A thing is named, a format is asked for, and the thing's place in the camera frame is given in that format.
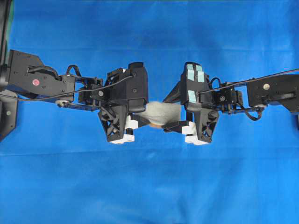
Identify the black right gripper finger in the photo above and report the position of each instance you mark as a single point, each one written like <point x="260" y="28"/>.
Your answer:
<point x="182" y="127"/>

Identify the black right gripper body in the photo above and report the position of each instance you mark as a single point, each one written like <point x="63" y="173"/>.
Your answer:
<point x="205" y="119"/>

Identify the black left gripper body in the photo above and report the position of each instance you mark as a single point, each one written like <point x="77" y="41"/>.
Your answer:
<point x="114" y="109"/>

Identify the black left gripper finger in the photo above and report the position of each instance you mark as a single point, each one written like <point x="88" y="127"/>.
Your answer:
<point x="136" y="121"/>

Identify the grey and tan sponge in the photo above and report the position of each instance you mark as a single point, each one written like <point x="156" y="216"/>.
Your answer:
<point x="160" y="114"/>

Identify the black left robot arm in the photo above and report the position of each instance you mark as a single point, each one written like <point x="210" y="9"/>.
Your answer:
<point x="26" y="78"/>

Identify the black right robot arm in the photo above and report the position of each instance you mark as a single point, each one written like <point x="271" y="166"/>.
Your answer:
<point x="254" y="95"/>

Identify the blue table cloth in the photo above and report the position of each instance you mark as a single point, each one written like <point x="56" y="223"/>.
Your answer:
<point x="56" y="166"/>

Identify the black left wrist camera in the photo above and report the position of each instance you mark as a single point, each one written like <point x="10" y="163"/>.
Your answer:
<point x="132" y="91"/>

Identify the black taped right wrist camera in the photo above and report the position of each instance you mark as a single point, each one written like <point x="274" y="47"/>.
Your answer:
<point x="193" y="83"/>

